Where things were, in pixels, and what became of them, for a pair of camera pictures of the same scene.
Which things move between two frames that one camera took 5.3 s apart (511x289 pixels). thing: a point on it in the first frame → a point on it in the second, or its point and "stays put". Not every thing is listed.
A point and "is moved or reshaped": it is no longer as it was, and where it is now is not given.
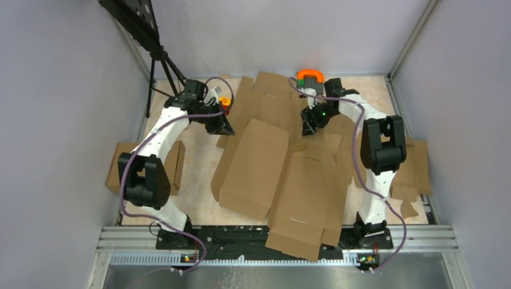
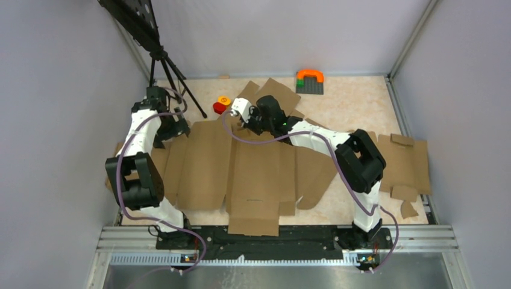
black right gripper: x=310 y=121 → x=247 y=121
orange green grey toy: x=310 y=79 stays put
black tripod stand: x=137 y=17 stays put
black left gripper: x=224 y=128 → x=178 y=127
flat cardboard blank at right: x=411 y=179 stays put
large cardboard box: x=298 y=182 is moved or reshaped
